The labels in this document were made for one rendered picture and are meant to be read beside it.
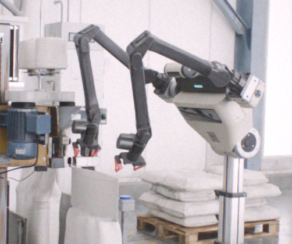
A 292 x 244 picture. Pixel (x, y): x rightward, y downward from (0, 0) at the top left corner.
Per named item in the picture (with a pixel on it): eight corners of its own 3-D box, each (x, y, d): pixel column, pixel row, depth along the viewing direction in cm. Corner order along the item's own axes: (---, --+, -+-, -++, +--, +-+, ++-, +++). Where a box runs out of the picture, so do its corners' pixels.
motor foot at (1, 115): (24, 128, 319) (24, 110, 318) (1, 128, 313) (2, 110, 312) (17, 126, 327) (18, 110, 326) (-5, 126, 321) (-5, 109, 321)
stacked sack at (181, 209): (238, 215, 617) (238, 200, 616) (183, 220, 583) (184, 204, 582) (209, 207, 653) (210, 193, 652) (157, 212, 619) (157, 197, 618)
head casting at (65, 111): (98, 156, 350) (100, 102, 348) (57, 157, 338) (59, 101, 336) (74, 150, 376) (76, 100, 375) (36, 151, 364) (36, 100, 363)
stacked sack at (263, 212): (284, 222, 647) (285, 207, 646) (232, 228, 615) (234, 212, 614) (256, 214, 684) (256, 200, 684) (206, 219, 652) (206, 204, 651)
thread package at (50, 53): (73, 71, 318) (73, 36, 317) (41, 70, 309) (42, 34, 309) (59, 71, 332) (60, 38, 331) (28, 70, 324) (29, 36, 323)
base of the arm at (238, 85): (240, 74, 282) (228, 97, 280) (228, 64, 278) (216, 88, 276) (253, 74, 274) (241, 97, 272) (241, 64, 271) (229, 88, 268)
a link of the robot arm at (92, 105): (89, 36, 302) (82, 33, 312) (78, 38, 300) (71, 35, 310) (103, 121, 316) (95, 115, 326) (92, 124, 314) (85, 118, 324)
